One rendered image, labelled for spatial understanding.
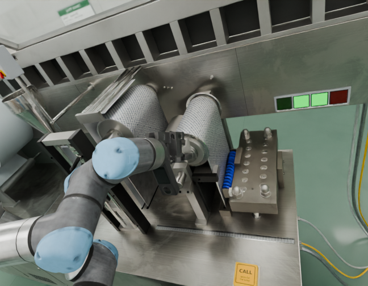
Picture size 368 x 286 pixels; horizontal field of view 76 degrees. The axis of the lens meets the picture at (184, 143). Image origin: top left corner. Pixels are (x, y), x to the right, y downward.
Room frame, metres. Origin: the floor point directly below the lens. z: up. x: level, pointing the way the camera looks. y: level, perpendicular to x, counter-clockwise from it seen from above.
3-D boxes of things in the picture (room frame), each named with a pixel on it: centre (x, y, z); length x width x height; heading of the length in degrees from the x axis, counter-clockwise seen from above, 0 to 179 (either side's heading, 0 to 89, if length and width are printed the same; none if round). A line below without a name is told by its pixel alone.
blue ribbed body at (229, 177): (0.68, -0.13, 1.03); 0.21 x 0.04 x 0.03; 149
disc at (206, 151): (0.62, 0.00, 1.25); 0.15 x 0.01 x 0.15; 59
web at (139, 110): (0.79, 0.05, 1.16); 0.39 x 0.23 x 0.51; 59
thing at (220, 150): (0.69, -0.11, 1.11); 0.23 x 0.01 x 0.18; 149
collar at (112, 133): (0.73, 0.23, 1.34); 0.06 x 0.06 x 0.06; 59
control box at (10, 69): (0.93, 0.46, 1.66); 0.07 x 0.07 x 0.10; 38
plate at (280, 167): (0.63, -0.32, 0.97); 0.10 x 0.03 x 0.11; 149
